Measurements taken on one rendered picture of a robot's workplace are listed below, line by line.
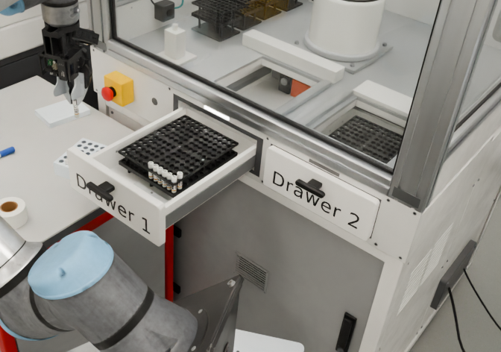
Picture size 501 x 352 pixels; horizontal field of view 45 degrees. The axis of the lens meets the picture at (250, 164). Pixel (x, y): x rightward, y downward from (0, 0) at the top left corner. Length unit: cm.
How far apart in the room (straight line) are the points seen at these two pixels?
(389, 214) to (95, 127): 87
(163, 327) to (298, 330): 87
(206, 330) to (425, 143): 55
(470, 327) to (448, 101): 140
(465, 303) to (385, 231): 118
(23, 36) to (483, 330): 188
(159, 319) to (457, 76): 64
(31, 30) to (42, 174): 62
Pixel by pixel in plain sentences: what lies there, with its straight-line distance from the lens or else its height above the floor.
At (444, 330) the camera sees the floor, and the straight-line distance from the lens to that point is 238.
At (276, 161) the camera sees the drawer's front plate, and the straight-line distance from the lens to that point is 141.
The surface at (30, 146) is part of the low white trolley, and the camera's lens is 172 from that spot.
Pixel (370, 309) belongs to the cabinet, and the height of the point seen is 61.
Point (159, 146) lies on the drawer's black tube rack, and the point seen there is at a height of 87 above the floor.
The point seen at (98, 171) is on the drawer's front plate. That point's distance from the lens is 134.
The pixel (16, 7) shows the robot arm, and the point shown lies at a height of 126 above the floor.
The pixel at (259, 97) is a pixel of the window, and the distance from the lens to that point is 141.
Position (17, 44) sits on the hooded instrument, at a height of 84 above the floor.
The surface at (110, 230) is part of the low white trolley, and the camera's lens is 160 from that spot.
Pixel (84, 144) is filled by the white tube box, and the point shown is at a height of 80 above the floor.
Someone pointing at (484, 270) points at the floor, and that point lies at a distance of 267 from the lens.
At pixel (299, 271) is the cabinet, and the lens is 161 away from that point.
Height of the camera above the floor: 173
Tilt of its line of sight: 37 degrees down
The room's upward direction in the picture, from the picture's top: 6 degrees clockwise
